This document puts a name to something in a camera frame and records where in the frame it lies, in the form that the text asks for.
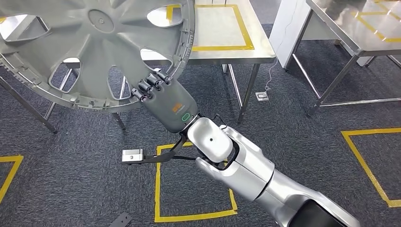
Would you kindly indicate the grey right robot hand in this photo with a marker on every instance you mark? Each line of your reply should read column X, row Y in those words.
column 169, row 106

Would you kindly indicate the silver wheel hubcap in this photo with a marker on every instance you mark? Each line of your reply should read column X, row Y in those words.
column 94, row 47

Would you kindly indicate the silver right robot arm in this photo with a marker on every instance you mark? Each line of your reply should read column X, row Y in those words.
column 247, row 175

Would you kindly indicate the steel workbench table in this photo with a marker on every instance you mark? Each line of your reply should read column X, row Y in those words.
column 344, row 31
column 47, row 124
column 263, row 53

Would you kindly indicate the white floor socket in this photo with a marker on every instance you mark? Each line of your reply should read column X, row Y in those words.
column 262, row 96

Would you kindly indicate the black flat plate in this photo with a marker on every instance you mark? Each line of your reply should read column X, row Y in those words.
column 120, row 220

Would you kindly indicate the white partition panel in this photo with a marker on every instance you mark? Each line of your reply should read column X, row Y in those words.
column 288, row 31

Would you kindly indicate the yellow table tape rectangle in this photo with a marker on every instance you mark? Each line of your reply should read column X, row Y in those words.
column 369, row 27

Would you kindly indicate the black camera bracket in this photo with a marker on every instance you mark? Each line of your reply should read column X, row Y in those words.
column 156, row 158

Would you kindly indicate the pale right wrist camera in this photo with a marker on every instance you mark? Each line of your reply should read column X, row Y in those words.
column 132, row 155

